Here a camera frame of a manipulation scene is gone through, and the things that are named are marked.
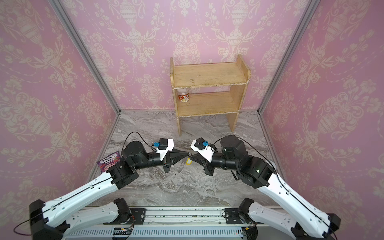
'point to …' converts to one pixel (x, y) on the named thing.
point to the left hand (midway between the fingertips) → (187, 155)
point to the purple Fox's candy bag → (109, 161)
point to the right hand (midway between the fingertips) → (192, 156)
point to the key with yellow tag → (188, 161)
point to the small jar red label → (183, 94)
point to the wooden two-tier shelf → (211, 90)
